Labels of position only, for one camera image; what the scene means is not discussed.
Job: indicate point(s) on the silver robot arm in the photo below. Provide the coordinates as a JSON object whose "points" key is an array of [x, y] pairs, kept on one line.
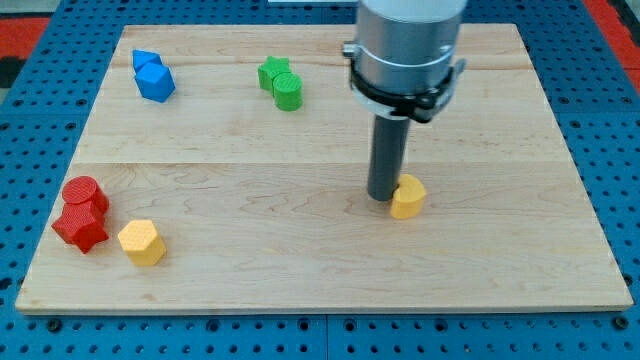
{"points": [[401, 57]]}

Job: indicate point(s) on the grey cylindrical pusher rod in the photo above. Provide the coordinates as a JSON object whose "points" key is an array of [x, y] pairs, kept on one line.
{"points": [[387, 153]]}

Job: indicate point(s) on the yellow heart block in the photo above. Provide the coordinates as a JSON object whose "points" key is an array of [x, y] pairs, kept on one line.
{"points": [[408, 198]]}

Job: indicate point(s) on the wooden board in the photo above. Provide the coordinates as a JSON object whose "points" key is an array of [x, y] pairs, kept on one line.
{"points": [[265, 211]]}

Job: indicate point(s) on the green cylinder block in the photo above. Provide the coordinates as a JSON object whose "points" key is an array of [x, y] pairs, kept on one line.
{"points": [[287, 92]]}

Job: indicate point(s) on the green star block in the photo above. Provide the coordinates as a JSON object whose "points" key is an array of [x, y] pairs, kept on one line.
{"points": [[270, 69]]}

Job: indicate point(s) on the yellow hexagon block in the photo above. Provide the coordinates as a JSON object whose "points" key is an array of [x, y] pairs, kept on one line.
{"points": [[142, 243]]}

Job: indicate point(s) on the blue pentagon block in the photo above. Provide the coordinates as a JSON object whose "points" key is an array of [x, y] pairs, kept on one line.
{"points": [[155, 82]]}

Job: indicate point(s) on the blue triangle block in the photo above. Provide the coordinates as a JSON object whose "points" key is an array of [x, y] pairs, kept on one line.
{"points": [[140, 58]]}

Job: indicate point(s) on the red cylinder block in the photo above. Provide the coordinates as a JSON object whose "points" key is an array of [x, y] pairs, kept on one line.
{"points": [[83, 189]]}

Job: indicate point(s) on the red star block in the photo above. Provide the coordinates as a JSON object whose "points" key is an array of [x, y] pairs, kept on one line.
{"points": [[81, 225]]}

